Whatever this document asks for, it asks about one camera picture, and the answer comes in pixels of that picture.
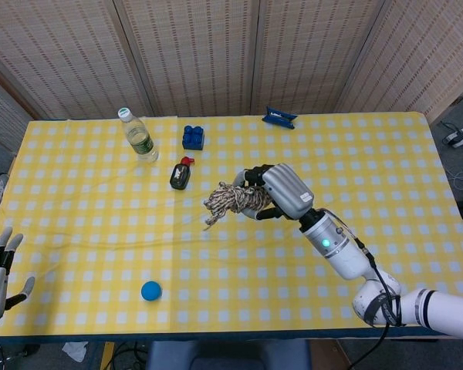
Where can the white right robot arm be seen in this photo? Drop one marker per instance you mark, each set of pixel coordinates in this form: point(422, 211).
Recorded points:
point(343, 254)

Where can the crumpled white paper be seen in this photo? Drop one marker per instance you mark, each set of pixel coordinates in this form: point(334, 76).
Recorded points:
point(75, 351)

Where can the blue rubber ball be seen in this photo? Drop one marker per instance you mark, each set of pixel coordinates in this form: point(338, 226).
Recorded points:
point(151, 291)

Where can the dark blue chair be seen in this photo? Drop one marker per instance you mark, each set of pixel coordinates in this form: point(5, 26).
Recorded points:
point(227, 356)

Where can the clear plastic water bottle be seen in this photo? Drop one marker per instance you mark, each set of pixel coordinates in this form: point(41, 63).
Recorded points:
point(140, 140)

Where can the white power strip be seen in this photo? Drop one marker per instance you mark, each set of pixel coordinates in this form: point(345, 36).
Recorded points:
point(461, 136)

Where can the yellow white checkered tablecloth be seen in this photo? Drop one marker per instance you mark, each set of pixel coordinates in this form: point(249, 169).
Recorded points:
point(100, 231)

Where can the woven bamboo folding screen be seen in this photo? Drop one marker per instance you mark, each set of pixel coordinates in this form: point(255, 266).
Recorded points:
point(200, 50)

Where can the blue foil packet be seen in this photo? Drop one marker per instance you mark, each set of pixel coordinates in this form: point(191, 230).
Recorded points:
point(278, 118)

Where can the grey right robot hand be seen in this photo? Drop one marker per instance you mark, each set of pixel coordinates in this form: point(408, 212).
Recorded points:
point(287, 189)

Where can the small black red-capped bottle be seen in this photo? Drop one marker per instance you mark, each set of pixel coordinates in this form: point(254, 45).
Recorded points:
point(180, 175)

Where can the blue toy building block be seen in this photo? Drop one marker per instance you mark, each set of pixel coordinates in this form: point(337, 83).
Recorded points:
point(193, 138)

